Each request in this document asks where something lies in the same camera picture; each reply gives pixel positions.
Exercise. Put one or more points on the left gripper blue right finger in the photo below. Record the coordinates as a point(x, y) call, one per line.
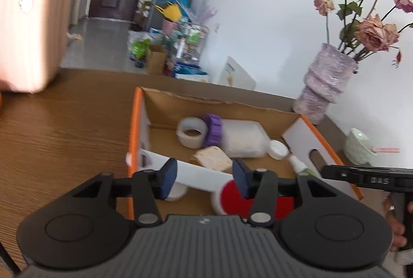
point(243, 178)

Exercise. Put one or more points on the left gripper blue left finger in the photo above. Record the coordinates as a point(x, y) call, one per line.
point(166, 177)

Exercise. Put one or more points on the clear plastic jar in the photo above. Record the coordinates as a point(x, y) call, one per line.
point(236, 138)

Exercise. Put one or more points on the white jar lid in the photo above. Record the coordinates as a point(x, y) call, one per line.
point(278, 150)

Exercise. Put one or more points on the white orange power adapter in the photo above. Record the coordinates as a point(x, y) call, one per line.
point(212, 158)

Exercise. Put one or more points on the green spray bottle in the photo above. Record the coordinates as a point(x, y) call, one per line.
point(299, 167)

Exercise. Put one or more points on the person's right hand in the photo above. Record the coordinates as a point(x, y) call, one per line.
point(397, 227)

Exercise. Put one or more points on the small white container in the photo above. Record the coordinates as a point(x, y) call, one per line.
point(177, 192)

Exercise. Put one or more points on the red white round lid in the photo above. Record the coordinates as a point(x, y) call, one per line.
point(228, 201)

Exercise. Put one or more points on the red cardboard box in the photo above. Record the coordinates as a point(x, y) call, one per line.
point(156, 115)

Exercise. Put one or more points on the pink spoon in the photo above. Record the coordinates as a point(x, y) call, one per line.
point(385, 150)

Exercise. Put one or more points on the light green bowl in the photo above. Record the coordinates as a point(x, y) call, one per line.
point(358, 148)

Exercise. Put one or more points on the white tape roll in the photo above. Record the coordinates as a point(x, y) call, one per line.
point(191, 132)

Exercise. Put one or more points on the purple textured vase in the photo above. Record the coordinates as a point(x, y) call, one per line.
point(325, 81)

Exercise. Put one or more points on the yellow blue clutter pile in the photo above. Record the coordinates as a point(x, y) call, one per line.
point(175, 48)

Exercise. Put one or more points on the dried pink roses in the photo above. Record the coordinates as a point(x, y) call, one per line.
point(366, 27)

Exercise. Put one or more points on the pink suitcase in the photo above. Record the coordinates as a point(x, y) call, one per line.
point(33, 42)

